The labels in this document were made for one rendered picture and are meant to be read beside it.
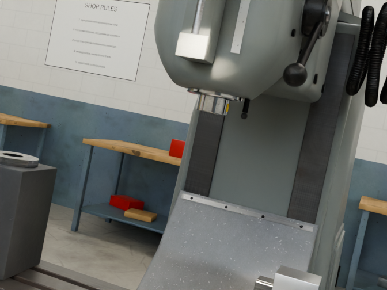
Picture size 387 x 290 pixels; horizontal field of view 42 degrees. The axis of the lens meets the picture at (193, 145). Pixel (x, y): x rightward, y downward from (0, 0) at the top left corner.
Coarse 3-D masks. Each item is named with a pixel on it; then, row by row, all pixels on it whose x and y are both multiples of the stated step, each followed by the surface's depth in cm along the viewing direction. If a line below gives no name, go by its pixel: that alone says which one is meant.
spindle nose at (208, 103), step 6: (204, 96) 73; (210, 96) 73; (198, 102) 74; (204, 102) 73; (210, 102) 73; (216, 102) 73; (222, 102) 73; (228, 102) 74; (198, 108) 74; (204, 108) 73; (210, 108) 73; (216, 108) 73; (222, 108) 74; (216, 114) 77; (222, 114) 74
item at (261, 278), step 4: (260, 276) 78; (256, 280) 76; (260, 280) 76; (264, 280) 76; (268, 280) 77; (272, 280) 77; (256, 284) 75; (260, 284) 75; (264, 284) 75; (268, 284) 75; (272, 284) 75; (256, 288) 75; (260, 288) 75; (264, 288) 75; (268, 288) 75
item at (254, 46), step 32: (160, 0) 71; (256, 0) 65; (288, 0) 66; (160, 32) 70; (224, 32) 66; (256, 32) 65; (288, 32) 68; (192, 64) 67; (224, 64) 66; (256, 64) 66; (288, 64) 74; (256, 96) 74
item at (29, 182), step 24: (0, 168) 84; (24, 168) 87; (48, 168) 92; (0, 192) 84; (24, 192) 85; (48, 192) 93; (0, 216) 84; (24, 216) 86; (0, 240) 84; (24, 240) 88; (0, 264) 84; (24, 264) 90
